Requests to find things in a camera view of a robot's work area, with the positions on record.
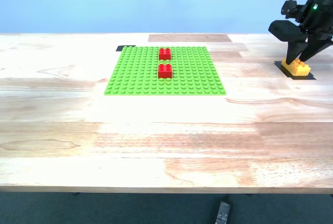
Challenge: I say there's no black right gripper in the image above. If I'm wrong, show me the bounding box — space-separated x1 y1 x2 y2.
268 0 333 66

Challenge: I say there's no yellow two-by-four brick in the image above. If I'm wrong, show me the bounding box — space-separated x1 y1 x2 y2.
281 57 312 77

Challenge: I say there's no green studded baseplate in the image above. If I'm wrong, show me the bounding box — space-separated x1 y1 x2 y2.
104 46 227 96

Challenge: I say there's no red two-by-two brick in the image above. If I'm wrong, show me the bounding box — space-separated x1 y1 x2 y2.
158 47 172 61
158 64 173 79

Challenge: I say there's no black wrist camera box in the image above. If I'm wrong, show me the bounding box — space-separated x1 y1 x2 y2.
280 0 299 18

